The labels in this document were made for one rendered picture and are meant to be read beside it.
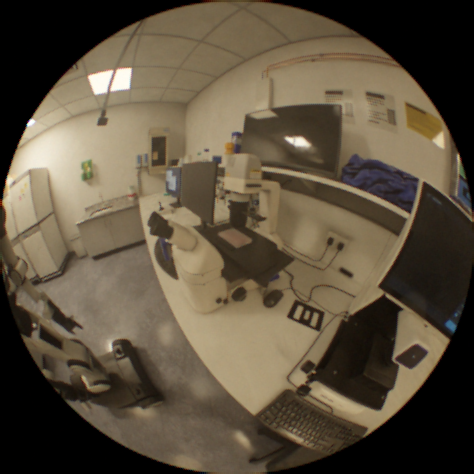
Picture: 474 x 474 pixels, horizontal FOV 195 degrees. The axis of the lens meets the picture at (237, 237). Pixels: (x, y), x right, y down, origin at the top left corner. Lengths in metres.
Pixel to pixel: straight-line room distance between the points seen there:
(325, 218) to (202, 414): 1.58
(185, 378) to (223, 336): 0.82
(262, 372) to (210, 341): 0.21
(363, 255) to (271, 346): 0.69
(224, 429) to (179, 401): 0.39
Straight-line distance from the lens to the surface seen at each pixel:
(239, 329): 0.55
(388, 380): 0.58
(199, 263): 0.38
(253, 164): 0.44
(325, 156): 0.77
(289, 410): 0.52
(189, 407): 1.30
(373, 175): 0.66
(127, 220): 2.48
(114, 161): 3.00
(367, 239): 0.89
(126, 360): 1.29
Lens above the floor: 1.25
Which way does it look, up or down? 29 degrees down
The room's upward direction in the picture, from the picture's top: 4 degrees clockwise
